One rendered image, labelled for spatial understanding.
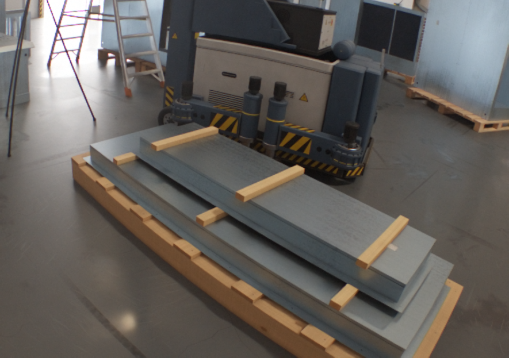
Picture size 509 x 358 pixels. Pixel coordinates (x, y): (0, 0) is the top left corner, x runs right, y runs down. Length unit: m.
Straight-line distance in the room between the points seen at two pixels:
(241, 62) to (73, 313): 2.05
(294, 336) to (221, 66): 2.06
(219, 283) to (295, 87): 1.57
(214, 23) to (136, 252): 1.81
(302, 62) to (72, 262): 1.92
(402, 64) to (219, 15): 5.46
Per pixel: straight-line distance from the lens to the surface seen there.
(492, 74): 6.22
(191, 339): 1.64
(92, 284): 1.87
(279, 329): 1.61
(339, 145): 2.61
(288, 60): 2.79
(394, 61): 8.04
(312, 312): 1.60
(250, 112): 2.74
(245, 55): 2.91
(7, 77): 4.30
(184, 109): 2.94
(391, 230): 1.76
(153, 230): 1.97
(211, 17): 3.08
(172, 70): 3.31
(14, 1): 14.26
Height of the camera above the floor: 1.28
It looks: 26 degrees down
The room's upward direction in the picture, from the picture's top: 8 degrees clockwise
